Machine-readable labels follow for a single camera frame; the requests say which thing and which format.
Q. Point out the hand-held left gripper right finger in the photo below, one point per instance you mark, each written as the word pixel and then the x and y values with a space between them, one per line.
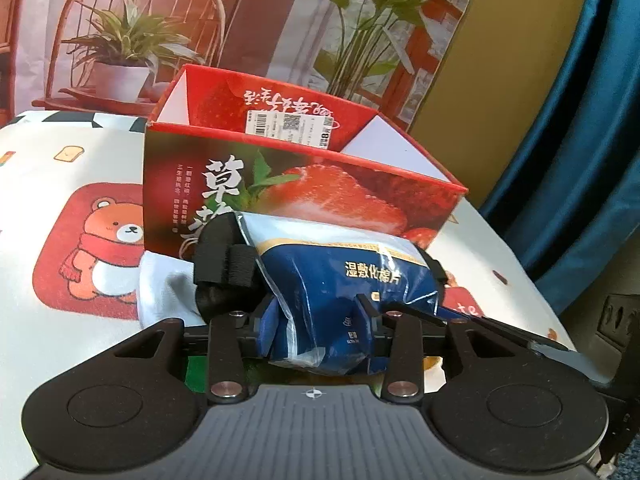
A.
pixel 376 327

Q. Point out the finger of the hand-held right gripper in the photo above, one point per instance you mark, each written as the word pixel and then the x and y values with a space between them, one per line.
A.
pixel 520 336

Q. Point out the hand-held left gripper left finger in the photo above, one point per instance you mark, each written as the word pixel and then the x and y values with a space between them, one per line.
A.
pixel 249 331

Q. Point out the blue cotton pad packet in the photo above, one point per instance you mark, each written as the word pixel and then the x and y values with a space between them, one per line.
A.
pixel 330 285

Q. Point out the white cloth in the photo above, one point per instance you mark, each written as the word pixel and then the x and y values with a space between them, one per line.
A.
pixel 167 285

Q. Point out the red strawberry print box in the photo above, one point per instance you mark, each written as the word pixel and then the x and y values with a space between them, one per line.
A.
pixel 320 195

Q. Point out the blue curtain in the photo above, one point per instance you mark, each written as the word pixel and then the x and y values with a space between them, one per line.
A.
pixel 580 150

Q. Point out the cartoon printed tablecloth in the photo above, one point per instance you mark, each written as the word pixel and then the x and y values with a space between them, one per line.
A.
pixel 65 240

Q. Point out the yellow board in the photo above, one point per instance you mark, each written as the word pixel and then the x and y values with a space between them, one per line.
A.
pixel 505 60

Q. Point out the black wall socket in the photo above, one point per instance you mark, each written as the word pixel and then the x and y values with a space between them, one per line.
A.
pixel 620 317

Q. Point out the wall poster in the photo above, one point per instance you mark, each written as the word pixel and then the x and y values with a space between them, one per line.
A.
pixel 200 15

